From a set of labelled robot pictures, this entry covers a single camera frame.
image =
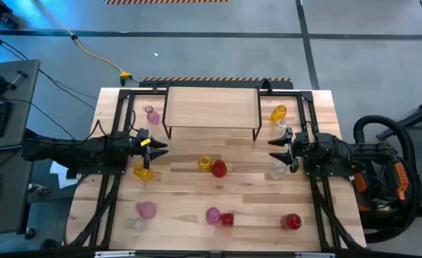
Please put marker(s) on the yellow embossed glass bottle vase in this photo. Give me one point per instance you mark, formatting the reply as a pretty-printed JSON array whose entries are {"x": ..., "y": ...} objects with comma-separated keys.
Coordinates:
[{"x": 141, "y": 172}]

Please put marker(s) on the round red glass vase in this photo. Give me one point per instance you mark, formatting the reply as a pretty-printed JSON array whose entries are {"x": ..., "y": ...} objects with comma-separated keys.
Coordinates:
[{"x": 219, "y": 169}]

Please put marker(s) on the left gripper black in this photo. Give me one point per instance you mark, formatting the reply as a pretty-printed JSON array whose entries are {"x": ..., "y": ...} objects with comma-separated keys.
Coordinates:
[{"x": 133, "y": 150}]

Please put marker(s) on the wooden shelf, black metal legs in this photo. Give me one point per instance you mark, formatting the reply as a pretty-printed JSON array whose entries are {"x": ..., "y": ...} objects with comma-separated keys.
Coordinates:
[{"x": 210, "y": 107}]

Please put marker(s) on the grey desk top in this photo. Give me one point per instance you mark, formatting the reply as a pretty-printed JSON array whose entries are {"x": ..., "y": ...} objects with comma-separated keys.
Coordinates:
[
  {"x": 20, "y": 107},
  {"x": 10, "y": 200}
]

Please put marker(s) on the silver metal bracket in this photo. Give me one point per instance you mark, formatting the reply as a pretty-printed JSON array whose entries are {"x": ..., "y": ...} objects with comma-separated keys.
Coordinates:
[
  {"x": 314, "y": 255},
  {"x": 114, "y": 254}
]

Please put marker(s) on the black orange shop vacuum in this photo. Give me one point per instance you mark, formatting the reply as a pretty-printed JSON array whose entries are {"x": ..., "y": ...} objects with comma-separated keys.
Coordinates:
[{"x": 401, "y": 181}]

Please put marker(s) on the red glass bottle vase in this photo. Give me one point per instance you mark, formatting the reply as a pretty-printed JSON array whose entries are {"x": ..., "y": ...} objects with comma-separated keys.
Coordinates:
[{"x": 291, "y": 222}]

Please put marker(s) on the ribbed pink glass bottle vase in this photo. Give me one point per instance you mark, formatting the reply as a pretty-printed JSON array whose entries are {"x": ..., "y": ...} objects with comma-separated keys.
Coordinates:
[{"x": 213, "y": 216}]

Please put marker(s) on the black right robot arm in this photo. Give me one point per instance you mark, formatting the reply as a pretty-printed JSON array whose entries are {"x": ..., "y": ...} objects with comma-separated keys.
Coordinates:
[{"x": 336, "y": 150}]

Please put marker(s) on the red square ribbed glass vase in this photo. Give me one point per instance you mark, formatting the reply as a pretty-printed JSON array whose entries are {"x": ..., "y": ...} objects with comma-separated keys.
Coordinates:
[{"x": 227, "y": 219}]

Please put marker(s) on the yellow tape tag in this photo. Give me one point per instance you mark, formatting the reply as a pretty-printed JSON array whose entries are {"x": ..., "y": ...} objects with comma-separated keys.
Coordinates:
[{"x": 145, "y": 142}]

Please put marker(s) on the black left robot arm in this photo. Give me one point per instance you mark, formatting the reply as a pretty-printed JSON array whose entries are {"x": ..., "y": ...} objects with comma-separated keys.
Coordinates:
[{"x": 71, "y": 152}]

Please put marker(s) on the slender clear glass vase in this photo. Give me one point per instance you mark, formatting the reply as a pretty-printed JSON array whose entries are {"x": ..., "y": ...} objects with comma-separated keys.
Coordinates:
[{"x": 136, "y": 224}]

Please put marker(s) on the amber glass vase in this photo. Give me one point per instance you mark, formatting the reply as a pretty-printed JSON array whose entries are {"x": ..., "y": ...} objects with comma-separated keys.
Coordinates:
[{"x": 278, "y": 114}]

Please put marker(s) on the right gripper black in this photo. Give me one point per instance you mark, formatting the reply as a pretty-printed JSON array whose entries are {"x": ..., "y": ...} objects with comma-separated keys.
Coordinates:
[{"x": 298, "y": 147}]

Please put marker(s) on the small pink glass vase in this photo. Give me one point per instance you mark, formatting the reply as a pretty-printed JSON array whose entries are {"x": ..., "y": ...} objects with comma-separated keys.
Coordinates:
[{"x": 153, "y": 117}]

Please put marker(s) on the fluted pink flared-neck vase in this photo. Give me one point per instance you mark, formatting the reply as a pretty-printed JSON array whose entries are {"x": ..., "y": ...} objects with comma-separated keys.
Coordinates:
[{"x": 147, "y": 210}]

